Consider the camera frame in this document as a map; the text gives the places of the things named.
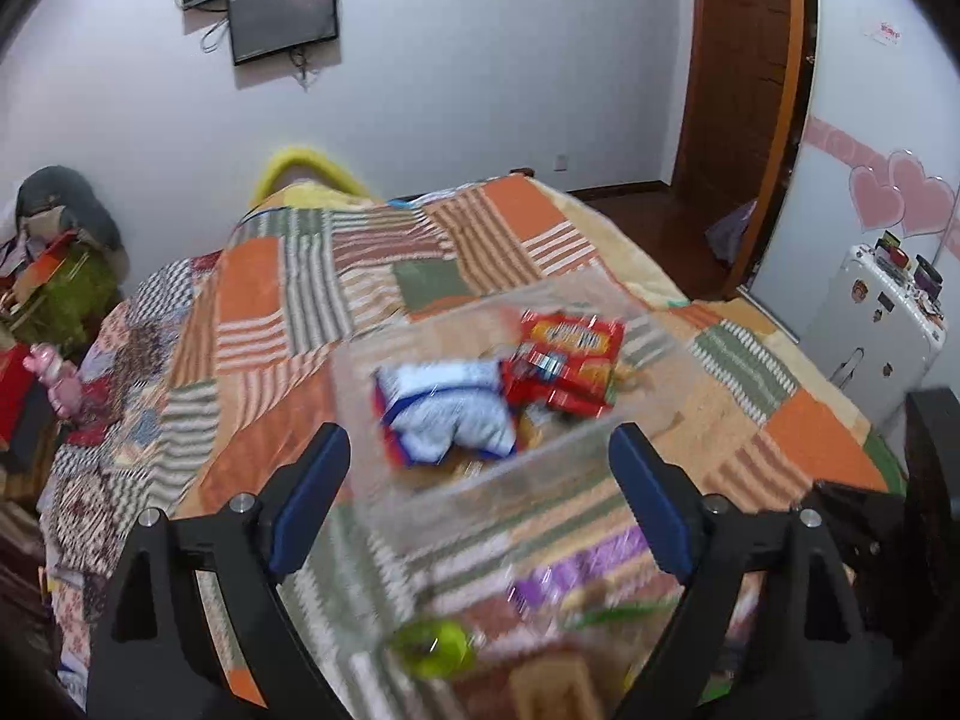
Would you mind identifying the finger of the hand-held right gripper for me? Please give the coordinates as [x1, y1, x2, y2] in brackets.
[814, 478, 912, 575]

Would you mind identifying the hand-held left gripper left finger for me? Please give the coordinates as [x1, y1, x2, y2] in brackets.
[86, 422, 353, 720]

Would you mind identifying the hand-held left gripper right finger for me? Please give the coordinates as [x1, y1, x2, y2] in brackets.
[609, 422, 902, 720]

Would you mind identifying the clear plastic storage box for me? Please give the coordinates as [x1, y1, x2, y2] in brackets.
[330, 274, 683, 545]

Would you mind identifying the red cracker packet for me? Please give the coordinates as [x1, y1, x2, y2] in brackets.
[499, 349, 617, 419]
[520, 309, 627, 365]

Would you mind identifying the blue white chip bag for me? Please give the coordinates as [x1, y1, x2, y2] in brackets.
[373, 358, 520, 470]

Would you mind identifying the purple label snack packet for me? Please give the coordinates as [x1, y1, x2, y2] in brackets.
[510, 540, 650, 617]

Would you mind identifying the green white snack packet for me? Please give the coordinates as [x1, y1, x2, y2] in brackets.
[570, 600, 680, 631]

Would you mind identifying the white mini fridge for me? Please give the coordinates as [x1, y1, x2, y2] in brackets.
[797, 238, 949, 430]

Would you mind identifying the patchwork quilt bed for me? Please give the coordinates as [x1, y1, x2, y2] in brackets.
[37, 174, 910, 720]

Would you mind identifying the green stick wrapper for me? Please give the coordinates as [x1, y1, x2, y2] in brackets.
[385, 617, 479, 681]

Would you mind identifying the brown biscuit box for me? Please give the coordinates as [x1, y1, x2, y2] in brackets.
[510, 652, 610, 720]

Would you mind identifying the pink rabbit toy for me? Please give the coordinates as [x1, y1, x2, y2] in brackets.
[22, 343, 85, 422]

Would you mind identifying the purple cloth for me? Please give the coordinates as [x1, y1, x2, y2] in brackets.
[703, 197, 760, 269]

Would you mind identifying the red box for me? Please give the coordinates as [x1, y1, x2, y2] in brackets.
[0, 343, 40, 447]

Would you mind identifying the green patterned bag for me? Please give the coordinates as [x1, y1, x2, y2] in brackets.
[15, 238, 122, 350]

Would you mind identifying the pile of clothes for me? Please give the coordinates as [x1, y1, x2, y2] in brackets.
[0, 199, 35, 282]

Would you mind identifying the wooden door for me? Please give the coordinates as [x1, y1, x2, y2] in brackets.
[670, 0, 809, 301]

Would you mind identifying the small black monitor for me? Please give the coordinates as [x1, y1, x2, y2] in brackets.
[226, 0, 341, 67]

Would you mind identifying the black cable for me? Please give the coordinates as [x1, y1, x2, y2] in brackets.
[289, 45, 322, 89]

